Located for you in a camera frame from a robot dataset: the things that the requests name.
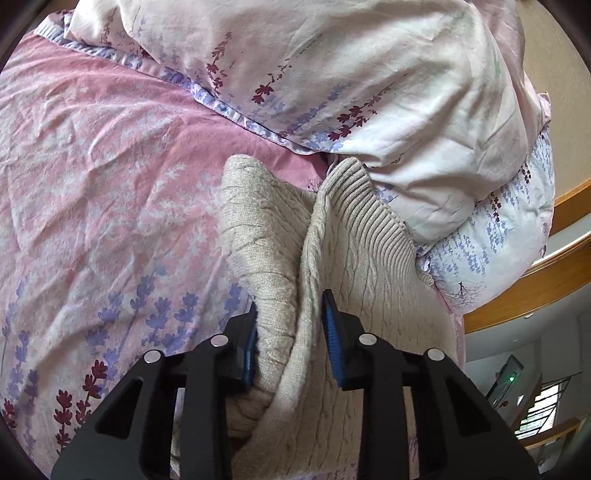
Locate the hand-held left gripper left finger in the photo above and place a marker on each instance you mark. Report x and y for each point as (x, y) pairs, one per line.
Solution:
(250, 344)

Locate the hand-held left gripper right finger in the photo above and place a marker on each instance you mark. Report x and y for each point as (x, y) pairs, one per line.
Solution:
(333, 341)

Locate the grey device with green light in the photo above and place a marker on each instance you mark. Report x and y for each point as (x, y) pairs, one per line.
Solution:
(505, 378)

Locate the tree print floral pillow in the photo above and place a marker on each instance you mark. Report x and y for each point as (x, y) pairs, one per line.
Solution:
(489, 249)

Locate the metal barred window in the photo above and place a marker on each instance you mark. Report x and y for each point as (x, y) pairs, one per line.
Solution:
(542, 408)

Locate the pink floral bed sheet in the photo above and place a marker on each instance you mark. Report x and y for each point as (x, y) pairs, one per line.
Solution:
(92, 184)

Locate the pale pink floral pillow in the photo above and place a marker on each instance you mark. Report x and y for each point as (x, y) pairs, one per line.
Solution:
(346, 69)

